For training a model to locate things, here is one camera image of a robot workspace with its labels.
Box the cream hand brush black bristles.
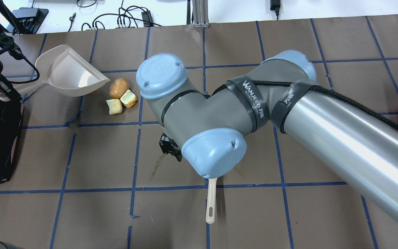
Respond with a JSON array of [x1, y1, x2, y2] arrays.
[[205, 178, 217, 225]]

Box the beige plastic dustpan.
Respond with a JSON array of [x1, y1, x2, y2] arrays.
[[14, 45, 109, 97]]

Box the yellow bread chunk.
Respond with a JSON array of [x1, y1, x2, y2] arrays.
[[106, 98, 123, 115]]

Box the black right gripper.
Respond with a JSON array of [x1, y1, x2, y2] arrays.
[[159, 133, 183, 162]]

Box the pale bread chunk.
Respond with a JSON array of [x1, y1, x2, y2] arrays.
[[120, 90, 137, 108]]

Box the aluminium frame post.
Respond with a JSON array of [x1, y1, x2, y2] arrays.
[[191, 0, 210, 28]]

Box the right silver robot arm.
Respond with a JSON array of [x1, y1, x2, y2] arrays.
[[136, 50, 398, 222]]

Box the brown round bread roll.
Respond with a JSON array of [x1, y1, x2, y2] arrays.
[[109, 77, 130, 99]]

